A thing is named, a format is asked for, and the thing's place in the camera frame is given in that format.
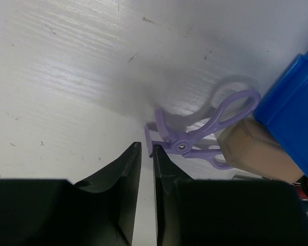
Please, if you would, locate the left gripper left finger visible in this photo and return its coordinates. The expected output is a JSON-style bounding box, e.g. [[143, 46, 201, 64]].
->
[[0, 142, 142, 245]]

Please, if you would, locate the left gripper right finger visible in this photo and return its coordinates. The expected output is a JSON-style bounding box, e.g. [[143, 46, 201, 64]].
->
[[153, 145, 308, 245]]

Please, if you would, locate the purple eyelash curler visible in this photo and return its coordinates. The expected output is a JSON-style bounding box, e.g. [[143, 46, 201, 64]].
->
[[144, 89, 261, 170]]

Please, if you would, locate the blue compartment tray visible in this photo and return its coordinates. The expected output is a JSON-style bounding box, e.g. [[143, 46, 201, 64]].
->
[[254, 51, 308, 178]]

